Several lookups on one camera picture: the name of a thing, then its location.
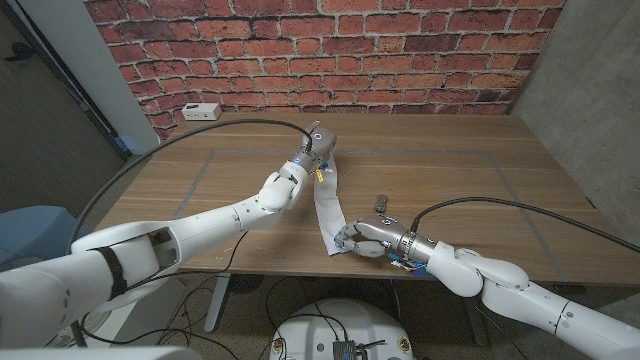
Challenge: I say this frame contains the white power strip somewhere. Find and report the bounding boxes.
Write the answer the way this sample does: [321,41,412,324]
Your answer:
[180,102,223,122]

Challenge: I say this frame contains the white receipt paper strip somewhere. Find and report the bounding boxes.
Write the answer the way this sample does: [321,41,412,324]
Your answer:
[313,154,351,257]

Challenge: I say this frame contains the dark grey door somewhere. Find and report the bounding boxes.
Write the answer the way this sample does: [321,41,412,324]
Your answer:
[0,7,126,216]

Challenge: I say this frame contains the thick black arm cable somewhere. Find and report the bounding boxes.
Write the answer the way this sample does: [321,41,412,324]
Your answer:
[67,118,314,251]
[410,196,640,254]

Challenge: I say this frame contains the blue chair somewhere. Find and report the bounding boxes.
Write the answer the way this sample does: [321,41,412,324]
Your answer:
[0,205,94,271]

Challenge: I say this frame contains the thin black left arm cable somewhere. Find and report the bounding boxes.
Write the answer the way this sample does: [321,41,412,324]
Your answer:
[79,230,250,346]

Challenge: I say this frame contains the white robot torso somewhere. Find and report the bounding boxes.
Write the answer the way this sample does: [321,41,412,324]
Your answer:
[268,297,416,360]

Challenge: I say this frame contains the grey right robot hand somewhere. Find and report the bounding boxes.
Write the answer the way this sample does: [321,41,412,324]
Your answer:
[333,214,449,265]

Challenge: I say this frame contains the black door handle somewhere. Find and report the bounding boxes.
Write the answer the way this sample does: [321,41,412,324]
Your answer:
[3,41,36,62]

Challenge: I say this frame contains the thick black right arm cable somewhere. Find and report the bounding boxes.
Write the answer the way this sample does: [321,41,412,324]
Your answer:
[410,196,640,254]

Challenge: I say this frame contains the white sneaker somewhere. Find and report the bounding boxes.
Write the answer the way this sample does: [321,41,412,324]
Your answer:
[74,308,112,346]

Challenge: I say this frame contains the red brick printed backdrop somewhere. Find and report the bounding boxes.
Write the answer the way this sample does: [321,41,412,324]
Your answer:
[82,0,569,141]

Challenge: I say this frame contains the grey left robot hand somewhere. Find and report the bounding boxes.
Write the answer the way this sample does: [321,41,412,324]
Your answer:
[292,119,339,170]

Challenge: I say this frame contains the grey metal table leg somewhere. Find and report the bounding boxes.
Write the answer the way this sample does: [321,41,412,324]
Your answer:
[203,273,232,334]
[462,294,490,347]

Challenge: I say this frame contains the grey electronics box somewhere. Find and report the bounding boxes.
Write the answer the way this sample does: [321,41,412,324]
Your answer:
[332,339,359,360]

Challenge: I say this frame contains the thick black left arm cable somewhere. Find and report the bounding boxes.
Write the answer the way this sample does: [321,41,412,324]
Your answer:
[67,118,314,251]

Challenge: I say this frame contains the dark round floor fixture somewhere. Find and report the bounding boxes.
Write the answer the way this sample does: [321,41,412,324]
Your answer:
[229,273,266,294]

